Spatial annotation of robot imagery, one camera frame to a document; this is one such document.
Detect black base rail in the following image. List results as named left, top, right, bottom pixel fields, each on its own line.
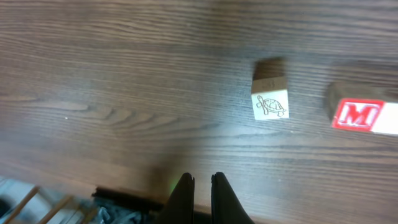
left=91, top=187, right=164, bottom=213

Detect red M block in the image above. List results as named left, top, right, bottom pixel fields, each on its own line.
left=331, top=98, right=385, bottom=132

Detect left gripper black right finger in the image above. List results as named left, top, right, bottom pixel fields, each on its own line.
left=211, top=172, right=254, bottom=224

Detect white red-edged block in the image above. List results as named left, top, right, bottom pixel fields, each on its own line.
left=251, top=77, right=289, bottom=120

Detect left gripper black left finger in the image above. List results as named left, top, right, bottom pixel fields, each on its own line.
left=158, top=173, right=195, bottom=224

